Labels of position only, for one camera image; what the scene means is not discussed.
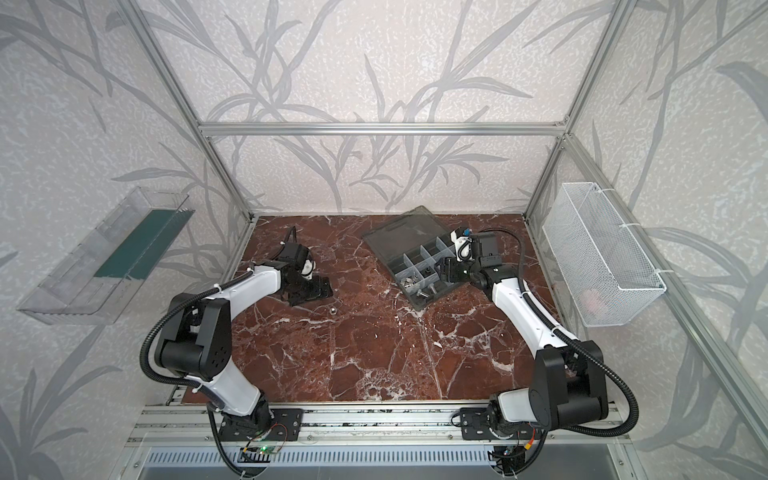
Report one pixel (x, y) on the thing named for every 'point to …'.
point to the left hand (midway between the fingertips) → (325, 285)
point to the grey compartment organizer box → (413, 242)
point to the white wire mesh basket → (605, 273)
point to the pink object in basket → (591, 302)
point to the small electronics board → (260, 454)
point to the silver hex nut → (333, 310)
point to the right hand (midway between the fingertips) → (446, 256)
